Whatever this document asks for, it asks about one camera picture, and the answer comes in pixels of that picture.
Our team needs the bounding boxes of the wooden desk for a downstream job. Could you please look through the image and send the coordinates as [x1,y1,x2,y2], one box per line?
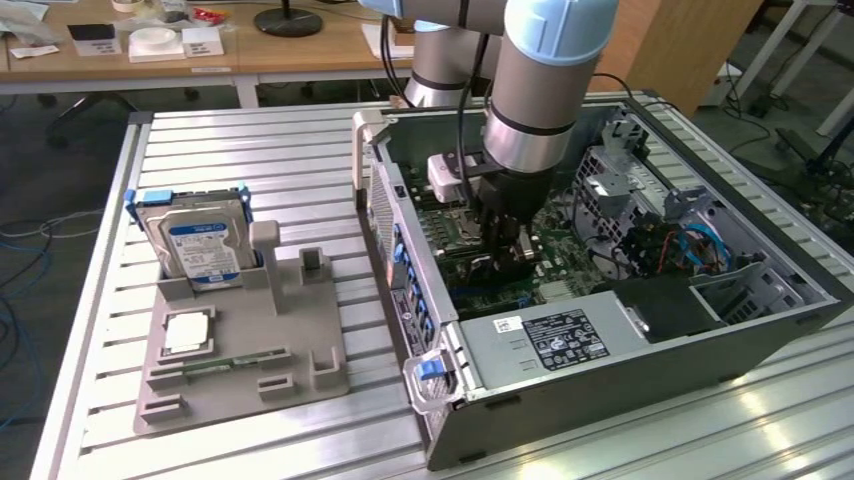
[0,0,602,96]

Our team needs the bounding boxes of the small white labelled box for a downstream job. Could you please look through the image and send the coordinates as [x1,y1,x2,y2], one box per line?
[180,27,226,59]

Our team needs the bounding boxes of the clear plastic bag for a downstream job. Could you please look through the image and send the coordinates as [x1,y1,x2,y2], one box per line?
[0,0,66,44]

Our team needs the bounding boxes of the black stand with cables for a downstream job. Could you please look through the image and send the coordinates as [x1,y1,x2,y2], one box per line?
[773,127,854,226]

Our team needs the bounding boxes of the blue case latch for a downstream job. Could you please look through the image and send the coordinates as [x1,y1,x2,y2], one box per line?
[413,359,446,384]

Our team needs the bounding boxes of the grey floor cable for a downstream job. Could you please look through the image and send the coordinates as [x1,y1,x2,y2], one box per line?
[0,209,102,240]

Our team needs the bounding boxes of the silver CPU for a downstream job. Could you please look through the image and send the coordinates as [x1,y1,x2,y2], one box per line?
[163,314,212,351]

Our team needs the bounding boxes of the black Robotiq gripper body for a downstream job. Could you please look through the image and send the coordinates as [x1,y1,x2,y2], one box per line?
[470,166,557,225]

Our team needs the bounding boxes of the white box with round insert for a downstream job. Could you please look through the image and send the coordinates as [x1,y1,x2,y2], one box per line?
[127,27,188,64]

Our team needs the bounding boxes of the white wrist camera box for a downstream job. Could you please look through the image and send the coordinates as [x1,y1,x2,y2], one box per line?
[426,153,483,204]

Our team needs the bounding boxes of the green motherboard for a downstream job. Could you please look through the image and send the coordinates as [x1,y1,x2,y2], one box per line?
[399,169,622,321]

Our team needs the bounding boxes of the open black PC case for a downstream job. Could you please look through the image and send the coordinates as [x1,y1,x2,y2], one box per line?
[351,94,854,473]

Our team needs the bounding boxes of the black and white box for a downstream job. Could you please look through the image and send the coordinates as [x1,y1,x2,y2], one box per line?
[66,23,123,57]

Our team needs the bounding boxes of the hard disk in blue caddy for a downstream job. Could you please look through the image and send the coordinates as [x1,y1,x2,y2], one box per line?
[123,185,262,294]

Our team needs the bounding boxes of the white paper stack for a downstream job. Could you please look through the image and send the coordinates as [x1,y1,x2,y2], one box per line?
[361,22,417,61]

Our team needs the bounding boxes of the black office chair base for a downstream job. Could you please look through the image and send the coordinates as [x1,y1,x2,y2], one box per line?
[39,92,135,149]

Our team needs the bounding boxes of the perforated metal disk bay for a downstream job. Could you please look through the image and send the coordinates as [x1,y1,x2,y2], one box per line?
[570,144,675,241]

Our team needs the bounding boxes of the black cable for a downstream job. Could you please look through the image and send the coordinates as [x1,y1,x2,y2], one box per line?
[590,73,659,101]

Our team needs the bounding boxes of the grey power supply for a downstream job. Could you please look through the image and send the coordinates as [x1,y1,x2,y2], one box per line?
[457,292,653,391]

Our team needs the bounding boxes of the Nvidia graphics card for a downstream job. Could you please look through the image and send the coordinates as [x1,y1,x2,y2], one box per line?
[459,252,535,292]

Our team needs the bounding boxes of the grey printed parts rack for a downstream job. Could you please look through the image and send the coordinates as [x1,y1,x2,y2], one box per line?
[131,219,353,437]

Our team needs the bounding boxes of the green RAM stick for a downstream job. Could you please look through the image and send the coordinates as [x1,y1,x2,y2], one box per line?
[179,349,279,379]

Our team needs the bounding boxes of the black round lamp base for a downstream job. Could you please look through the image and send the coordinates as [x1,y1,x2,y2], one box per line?
[252,0,326,37]

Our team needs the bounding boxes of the blue wire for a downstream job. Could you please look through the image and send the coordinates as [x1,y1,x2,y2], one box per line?
[666,222,736,274]

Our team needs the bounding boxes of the white table frame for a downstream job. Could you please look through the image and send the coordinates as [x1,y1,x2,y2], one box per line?
[733,0,854,136]

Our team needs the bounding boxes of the CPU socket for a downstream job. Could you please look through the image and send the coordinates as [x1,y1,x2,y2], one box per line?
[450,207,487,244]

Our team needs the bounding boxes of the blue floor cable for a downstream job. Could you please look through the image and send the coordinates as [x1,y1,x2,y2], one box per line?
[0,219,55,431]

